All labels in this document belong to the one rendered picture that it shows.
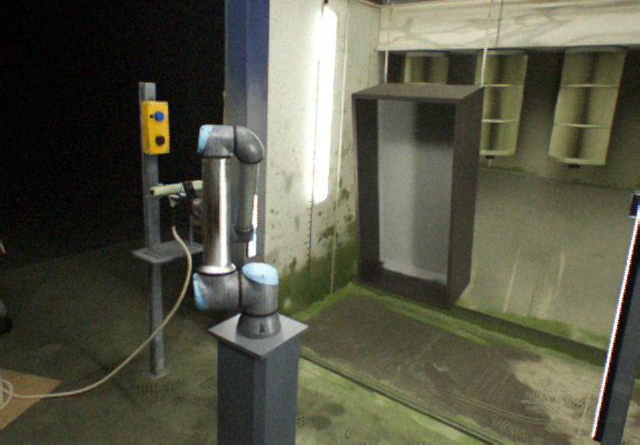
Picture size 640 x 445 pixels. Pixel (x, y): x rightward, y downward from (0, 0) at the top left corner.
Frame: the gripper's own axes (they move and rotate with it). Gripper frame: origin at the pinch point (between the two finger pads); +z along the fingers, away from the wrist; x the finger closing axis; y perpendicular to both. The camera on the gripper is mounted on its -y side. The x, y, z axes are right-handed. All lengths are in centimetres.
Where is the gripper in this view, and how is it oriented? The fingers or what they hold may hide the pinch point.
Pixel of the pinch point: (172, 194)
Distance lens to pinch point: 246.9
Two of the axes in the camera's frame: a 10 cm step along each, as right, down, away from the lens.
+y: -0.5, 9.6, 2.6
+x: 5.9, -1.9, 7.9
